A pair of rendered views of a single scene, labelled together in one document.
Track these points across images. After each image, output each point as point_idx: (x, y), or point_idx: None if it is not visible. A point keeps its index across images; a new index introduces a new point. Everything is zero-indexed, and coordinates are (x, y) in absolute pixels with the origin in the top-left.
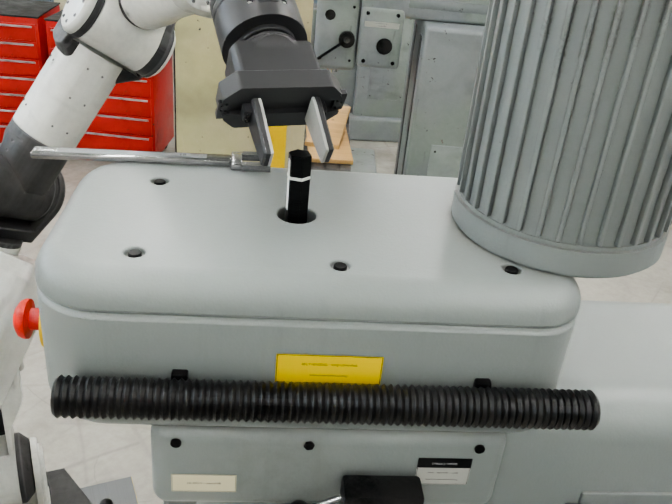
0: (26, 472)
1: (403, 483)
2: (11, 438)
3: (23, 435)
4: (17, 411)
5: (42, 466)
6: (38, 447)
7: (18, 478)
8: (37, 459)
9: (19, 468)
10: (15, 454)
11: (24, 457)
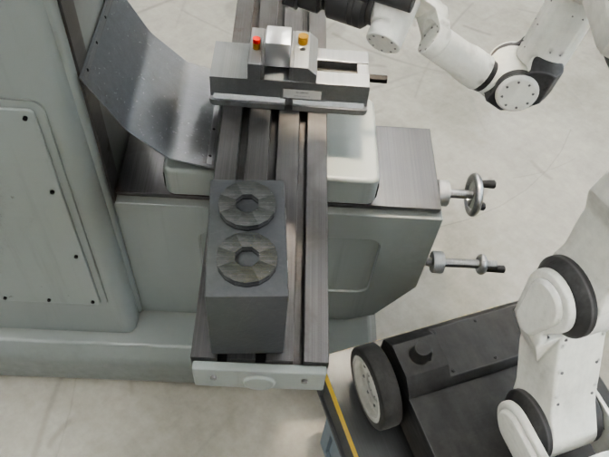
0: (549, 260)
1: None
2: (580, 216)
3: (583, 298)
4: (587, 195)
5: (537, 278)
6: (555, 291)
7: (554, 254)
8: (546, 270)
9: (558, 255)
10: (573, 258)
11: (561, 263)
